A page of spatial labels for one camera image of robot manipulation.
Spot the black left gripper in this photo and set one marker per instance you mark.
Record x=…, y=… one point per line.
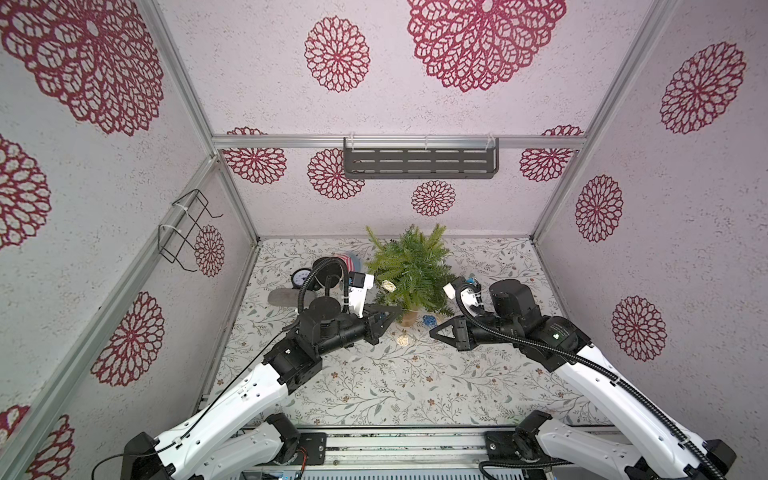
x=374, y=332

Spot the black wire wall basket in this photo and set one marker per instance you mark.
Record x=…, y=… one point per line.
x=192, y=242

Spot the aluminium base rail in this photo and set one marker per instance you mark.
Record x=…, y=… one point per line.
x=417, y=453

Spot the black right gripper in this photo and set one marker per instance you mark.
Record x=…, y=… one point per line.
x=465, y=330

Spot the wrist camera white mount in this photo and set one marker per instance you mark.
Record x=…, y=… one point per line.
x=471, y=296
x=359, y=284

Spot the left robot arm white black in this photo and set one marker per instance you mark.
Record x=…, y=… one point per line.
x=243, y=426

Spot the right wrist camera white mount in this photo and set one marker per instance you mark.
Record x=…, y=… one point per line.
x=471, y=296

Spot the small green christmas tree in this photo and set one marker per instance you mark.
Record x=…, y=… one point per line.
x=411, y=271

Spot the grey fabric glasses case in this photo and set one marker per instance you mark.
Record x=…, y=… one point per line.
x=283, y=298

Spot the string lights with rattan balls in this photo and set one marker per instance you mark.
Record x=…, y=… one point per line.
x=411, y=328

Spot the grey slotted wall shelf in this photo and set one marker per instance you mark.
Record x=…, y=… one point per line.
x=425, y=163

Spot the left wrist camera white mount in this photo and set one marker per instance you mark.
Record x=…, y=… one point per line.
x=359, y=284

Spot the black alarm clock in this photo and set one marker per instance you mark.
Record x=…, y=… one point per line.
x=299, y=277

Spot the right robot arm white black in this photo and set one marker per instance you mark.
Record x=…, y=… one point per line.
x=656, y=446

